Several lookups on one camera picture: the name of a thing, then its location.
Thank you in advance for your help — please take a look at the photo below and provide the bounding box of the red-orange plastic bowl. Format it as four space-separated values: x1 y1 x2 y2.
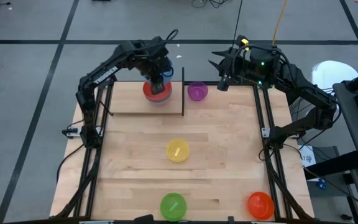
142 80 173 102

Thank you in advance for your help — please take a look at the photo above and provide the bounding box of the black cable bundle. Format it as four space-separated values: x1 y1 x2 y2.
191 0 229 9

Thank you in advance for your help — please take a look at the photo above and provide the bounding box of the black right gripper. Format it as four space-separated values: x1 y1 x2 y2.
208 46 284 88

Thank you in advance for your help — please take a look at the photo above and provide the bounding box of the white paper sheet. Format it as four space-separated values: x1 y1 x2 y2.
297 144 317 182

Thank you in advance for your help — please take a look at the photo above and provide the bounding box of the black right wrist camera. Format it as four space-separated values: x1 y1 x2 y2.
218 76 231 91

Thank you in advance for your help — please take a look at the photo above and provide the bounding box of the black hanging cable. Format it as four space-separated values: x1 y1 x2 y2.
232 0 244 47

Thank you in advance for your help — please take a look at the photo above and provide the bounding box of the purple plastic bowl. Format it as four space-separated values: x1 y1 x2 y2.
187 81 209 102

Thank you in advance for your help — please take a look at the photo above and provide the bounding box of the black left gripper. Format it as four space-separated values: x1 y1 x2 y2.
141 51 172 96

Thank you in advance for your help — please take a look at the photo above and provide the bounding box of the orange plastic bowl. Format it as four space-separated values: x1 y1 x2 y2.
247 191 275 221

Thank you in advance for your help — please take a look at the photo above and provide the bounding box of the black desk beam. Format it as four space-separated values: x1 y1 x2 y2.
303 151 358 180

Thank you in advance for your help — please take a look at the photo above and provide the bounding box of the black aluminium table frame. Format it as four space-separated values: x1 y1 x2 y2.
50 79 316 224

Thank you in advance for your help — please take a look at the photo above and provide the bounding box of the yellow hanging cable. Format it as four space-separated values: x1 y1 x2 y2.
240 0 289 52

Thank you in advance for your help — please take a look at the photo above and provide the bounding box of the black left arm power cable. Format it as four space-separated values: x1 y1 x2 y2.
56 143 86 184

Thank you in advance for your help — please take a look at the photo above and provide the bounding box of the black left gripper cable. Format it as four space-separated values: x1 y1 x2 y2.
165 29 180 43

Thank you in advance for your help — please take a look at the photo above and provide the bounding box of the green plastic bowl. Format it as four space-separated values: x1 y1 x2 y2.
160 192 188 222

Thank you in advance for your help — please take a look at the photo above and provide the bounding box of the yellow plastic bowl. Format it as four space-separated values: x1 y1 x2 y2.
165 138 190 163

